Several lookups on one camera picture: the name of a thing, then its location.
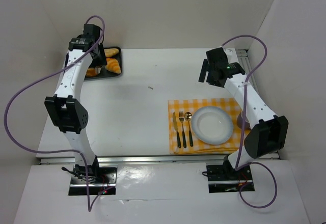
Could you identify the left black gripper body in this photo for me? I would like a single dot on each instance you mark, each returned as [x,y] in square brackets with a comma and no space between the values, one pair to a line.
[99,59]

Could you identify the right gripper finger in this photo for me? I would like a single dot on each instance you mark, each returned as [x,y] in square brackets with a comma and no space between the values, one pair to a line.
[210,77]
[203,71]

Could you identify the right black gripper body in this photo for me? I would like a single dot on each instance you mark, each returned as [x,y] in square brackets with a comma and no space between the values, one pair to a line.
[205,72]

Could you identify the metal tongs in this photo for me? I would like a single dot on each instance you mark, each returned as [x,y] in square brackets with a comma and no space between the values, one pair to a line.
[98,69]

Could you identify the sugared round bread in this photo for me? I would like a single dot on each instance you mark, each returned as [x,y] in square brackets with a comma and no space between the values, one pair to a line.
[91,72]

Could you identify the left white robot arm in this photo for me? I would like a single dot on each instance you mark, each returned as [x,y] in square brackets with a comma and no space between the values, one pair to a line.
[64,107]

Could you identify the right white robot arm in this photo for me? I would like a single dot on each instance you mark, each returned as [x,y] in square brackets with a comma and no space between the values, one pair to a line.
[268,131]

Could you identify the oval bread roll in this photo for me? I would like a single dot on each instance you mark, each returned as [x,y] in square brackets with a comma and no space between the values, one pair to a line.
[110,52]

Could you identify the black baking tray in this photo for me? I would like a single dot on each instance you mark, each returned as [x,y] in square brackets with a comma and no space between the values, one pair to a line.
[112,73]

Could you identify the striped croissant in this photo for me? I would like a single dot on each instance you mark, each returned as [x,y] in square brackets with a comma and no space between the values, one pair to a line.
[112,65]

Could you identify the white plate blue rim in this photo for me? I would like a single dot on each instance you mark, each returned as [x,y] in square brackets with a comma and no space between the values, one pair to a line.
[212,125]

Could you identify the yellow checkered cloth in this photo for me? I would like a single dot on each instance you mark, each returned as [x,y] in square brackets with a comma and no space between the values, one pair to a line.
[229,105]

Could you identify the black handled spoon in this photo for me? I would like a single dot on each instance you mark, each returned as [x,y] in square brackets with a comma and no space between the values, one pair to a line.
[188,117]

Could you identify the black handled fork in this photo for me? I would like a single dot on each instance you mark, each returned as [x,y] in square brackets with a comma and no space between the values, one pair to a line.
[181,119]

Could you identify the black handled knife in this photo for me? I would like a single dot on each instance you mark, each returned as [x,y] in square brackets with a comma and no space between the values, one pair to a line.
[176,130]

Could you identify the front aluminium rail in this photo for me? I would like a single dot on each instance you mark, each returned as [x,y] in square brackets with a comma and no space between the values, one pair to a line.
[139,159]

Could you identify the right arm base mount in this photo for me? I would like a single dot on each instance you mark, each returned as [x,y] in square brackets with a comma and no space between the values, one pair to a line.
[221,182]

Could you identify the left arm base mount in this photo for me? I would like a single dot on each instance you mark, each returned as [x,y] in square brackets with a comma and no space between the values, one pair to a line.
[104,184]

